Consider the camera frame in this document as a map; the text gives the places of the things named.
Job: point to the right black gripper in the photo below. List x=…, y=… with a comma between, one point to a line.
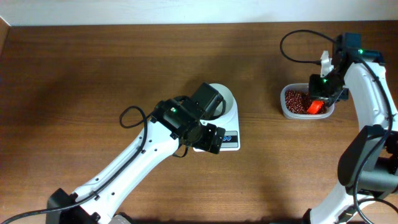
x=314, y=92

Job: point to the red beans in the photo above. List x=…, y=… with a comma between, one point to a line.
x=298, y=102

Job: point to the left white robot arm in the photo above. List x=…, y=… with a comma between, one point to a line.
x=200, y=121

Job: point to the orange measuring scoop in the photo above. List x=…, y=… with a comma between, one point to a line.
x=315, y=107

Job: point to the white round bowl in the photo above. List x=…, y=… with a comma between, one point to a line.
x=229, y=104

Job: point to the clear plastic container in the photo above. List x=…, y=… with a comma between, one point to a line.
x=301, y=87

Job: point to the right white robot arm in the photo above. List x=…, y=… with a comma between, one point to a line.
x=367, y=170

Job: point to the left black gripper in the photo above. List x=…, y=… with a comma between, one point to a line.
x=204, y=142

